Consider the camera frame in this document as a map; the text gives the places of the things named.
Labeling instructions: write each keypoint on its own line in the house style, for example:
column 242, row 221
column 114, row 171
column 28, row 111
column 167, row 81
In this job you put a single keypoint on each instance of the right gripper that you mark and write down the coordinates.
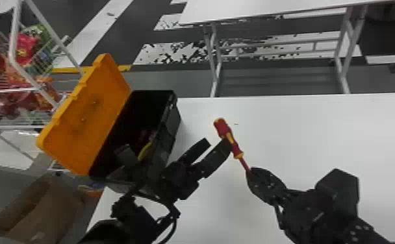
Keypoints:
column 298, row 213

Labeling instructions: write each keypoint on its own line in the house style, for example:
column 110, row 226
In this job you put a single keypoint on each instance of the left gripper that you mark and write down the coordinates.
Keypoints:
column 180, row 180

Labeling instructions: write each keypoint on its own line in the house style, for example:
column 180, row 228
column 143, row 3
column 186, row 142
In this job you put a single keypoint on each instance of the red yellow screwdriver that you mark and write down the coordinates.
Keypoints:
column 225, row 133

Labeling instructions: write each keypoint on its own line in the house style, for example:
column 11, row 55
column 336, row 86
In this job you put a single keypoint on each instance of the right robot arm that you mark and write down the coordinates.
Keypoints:
column 357, row 233

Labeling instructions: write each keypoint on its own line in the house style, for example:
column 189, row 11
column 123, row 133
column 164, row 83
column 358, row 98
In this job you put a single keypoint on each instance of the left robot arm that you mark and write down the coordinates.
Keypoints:
column 129, row 219

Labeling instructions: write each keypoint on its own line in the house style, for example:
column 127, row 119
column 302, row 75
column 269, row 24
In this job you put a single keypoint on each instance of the black tool box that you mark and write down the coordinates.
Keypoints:
column 81, row 116

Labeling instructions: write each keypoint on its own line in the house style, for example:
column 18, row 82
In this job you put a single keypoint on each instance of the white side table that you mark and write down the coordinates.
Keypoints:
column 269, row 10

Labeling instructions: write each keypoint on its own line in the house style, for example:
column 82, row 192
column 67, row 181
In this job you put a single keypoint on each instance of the cardboard box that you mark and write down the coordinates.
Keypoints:
column 37, row 213

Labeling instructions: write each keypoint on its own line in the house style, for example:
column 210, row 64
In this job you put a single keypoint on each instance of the green snack packet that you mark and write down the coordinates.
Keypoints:
column 42, row 37

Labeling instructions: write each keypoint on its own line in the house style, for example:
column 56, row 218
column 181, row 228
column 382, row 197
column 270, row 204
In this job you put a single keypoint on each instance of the red snack packet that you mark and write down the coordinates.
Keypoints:
column 24, row 48

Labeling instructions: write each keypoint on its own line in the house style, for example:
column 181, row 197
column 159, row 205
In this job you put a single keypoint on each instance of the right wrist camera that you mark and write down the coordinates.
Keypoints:
column 339, row 192

